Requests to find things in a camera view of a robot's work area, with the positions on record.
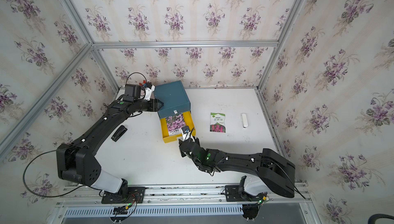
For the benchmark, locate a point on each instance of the purple flower seed bag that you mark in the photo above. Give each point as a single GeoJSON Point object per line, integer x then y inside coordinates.
{"type": "Point", "coordinates": [174, 124]}

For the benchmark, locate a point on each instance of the white eraser stick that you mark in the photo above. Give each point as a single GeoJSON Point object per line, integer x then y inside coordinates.
{"type": "Point", "coordinates": [244, 120]}

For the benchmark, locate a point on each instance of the yellow drawer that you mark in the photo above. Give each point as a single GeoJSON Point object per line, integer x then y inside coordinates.
{"type": "Point", "coordinates": [189, 122]}

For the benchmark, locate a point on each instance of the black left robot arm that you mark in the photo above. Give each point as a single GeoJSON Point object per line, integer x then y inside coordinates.
{"type": "Point", "coordinates": [76, 162]}

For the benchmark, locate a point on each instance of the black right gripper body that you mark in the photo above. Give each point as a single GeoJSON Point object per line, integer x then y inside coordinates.
{"type": "Point", "coordinates": [180, 145]}

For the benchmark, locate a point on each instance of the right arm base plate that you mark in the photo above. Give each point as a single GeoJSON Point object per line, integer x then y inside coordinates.
{"type": "Point", "coordinates": [244, 193]}

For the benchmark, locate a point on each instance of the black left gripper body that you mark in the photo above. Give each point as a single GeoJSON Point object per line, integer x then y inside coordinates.
{"type": "Point", "coordinates": [150, 106]}

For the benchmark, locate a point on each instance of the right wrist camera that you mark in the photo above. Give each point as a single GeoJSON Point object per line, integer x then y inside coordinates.
{"type": "Point", "coordinates": [186, 133]}

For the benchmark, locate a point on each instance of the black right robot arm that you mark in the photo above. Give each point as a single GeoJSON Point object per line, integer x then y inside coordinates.
{"type": "Point", "coordinates": [274, 170]}

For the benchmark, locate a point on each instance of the teal drawer cabinet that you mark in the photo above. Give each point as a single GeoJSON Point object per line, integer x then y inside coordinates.
{"type": "Point", "coordinates": [174, 97]}

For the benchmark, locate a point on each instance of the black stapler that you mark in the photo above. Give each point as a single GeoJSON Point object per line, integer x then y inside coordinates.
{"type": "Point", "coordinates": [119, 133]}

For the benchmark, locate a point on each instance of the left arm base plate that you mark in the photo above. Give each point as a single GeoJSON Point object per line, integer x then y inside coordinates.
{"type": "Point", "coordinates": [124, 196]}

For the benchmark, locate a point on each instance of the aluminium mounting rail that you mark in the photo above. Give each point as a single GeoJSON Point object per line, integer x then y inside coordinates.
{"type": "Point", "coordinates": [165, 195]}

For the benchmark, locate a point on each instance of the green white seed bag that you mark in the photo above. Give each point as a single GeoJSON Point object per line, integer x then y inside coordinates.
{"type": "Point", "coordinates": [217, 122]}

